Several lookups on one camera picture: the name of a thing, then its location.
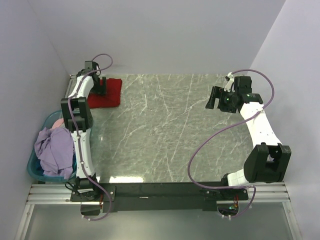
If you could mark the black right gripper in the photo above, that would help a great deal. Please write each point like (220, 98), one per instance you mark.
(218, 92)

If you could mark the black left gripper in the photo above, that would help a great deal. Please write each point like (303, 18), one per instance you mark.
(101, 89)

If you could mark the red t-shirt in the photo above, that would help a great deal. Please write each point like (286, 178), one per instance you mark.
(111, 98)

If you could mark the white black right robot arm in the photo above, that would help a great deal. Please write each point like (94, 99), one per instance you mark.
(269, 158)

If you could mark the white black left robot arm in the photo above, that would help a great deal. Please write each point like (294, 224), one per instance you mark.
(79, 121)

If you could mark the pink t-shirt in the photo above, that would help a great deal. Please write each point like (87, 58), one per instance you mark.
(58, 124)

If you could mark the lavender t-shirt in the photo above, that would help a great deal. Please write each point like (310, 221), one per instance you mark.
(54, 148)

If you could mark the teal plastic laundry basket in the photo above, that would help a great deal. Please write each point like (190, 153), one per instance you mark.
(34, 164)

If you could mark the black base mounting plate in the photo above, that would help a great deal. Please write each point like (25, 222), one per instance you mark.
(160, 196)

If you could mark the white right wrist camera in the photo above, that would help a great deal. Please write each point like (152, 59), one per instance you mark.
(230, 82)

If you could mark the aluminium frame rail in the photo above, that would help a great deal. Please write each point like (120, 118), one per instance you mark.
(58, 194)

